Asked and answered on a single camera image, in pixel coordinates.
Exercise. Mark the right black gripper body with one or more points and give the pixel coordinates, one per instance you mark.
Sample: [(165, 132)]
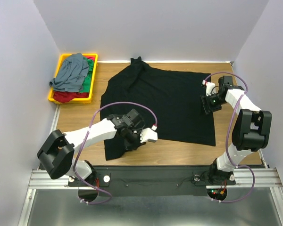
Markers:
[(214, 102)]

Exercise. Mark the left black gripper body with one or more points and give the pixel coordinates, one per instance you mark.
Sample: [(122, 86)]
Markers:
[(132, 139)]

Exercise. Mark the black t shirt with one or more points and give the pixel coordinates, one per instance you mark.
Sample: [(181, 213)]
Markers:
[(173, 96)]

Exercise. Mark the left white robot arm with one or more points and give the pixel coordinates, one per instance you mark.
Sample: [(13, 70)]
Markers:
[(59, 152)]

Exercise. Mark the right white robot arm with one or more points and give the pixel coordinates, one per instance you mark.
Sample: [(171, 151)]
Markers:
[(249, 127)]

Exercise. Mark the yellow plastic bin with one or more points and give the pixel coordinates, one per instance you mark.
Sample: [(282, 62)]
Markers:
[(93, 70)]

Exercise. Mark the green t shirt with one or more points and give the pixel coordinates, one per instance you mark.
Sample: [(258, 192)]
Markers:
[(87, 81)]

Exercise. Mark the red t shirt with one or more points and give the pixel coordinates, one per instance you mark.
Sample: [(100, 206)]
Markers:
[(66, 96)]

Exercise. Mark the grey blue t shirt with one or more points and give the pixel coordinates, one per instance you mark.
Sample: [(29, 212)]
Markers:
[(71, 75)]

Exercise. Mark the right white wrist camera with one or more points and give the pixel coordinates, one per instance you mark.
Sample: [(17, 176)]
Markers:
[(210, 87)]

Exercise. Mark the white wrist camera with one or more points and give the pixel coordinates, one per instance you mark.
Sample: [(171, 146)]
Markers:
[(210, 87), (149, 135)]

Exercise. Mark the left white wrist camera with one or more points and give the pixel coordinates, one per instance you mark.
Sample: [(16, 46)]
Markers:
[(149, 135)]

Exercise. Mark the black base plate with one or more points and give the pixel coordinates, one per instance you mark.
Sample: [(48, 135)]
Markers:
[(154, 180)]

